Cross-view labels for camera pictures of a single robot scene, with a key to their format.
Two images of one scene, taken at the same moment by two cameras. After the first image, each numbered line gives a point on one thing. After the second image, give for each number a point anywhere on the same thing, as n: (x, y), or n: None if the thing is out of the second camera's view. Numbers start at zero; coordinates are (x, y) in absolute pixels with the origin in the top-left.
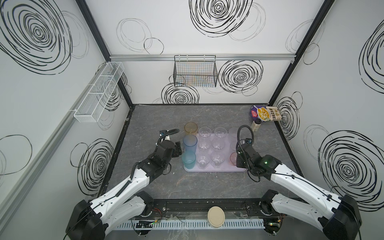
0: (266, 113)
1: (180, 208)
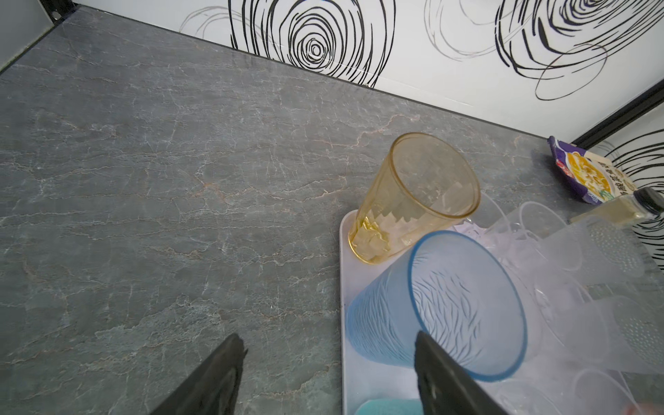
0: (594, 178)
1: None
